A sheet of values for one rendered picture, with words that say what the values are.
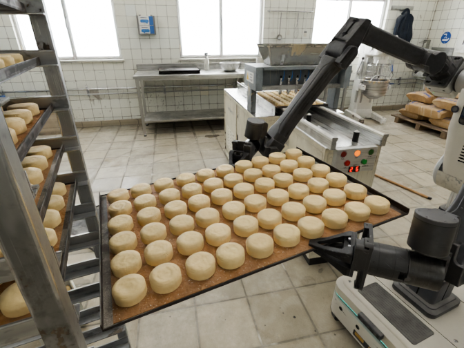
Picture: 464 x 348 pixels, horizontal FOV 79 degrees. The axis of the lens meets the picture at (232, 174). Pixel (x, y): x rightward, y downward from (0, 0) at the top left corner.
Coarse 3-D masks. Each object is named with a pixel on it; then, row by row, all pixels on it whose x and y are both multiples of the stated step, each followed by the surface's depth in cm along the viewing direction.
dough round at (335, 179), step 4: (328, 176) 70; (332, 176) 70; (336, 176) 70; (340, 176) 70; (344, 176) 70; (328, 180) 70; (332, 180) 69; (336, 180) 68; (340, 180) 68; (344, 180) 69; (332, 184) 69; (336, 184) 69; (340, 184) 68; (344, 184) 69
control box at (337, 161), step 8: (336, 152) 145; (352, 152) 146; (360, 152) 147; (368, 152) 148; (376, 152) 150; (336, 160) 146; (344, 160) 147; (352, 160) 149; (360, 160) 150; (368, 160) 151; (344, 168) 150; (360, 168) 152; (368, 168) 153
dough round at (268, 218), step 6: (264, 210) 59; (270, 210) 59; (276, 210) 59; (258, 216) 57; (264, 216) 57; (270, 216) 57; (276, 216) 57; (258, 222) 57; (264, 222) 55; (270, 222) 55; (276, 222) 55; (264, 228) 56; (270, 228) 56
